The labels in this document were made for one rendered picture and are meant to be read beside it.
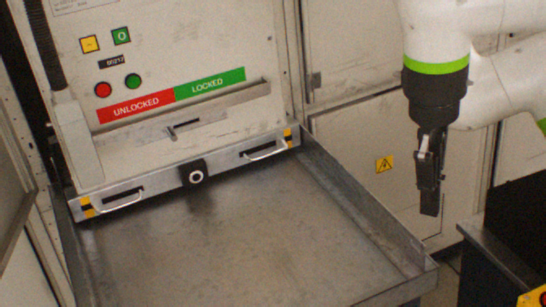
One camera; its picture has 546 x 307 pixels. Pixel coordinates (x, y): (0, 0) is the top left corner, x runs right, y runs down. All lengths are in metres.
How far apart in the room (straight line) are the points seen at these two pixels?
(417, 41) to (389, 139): 1.02
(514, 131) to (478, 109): 0.97
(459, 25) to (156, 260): 0.73
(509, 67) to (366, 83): 0.56
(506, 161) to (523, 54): 1.05
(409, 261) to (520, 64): 0.43
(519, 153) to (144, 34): 1.50
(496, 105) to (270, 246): 0.52
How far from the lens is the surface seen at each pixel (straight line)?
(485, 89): 1.24
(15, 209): 1.48
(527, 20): 0.86
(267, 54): 1.30
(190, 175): 1.32
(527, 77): 1.24
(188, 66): 1.24
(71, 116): 1.11
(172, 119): 1.24
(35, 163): 1.50
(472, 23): 0.84
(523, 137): 2.26
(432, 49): 0.85
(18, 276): 1.66
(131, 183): 1.32
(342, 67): 1.64
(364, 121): 1.76
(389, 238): 1.19
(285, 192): 1.32
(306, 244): 1.19
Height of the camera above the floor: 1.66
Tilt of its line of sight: 34 degrees down
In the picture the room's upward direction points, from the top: 7 degrees counter-clockwise
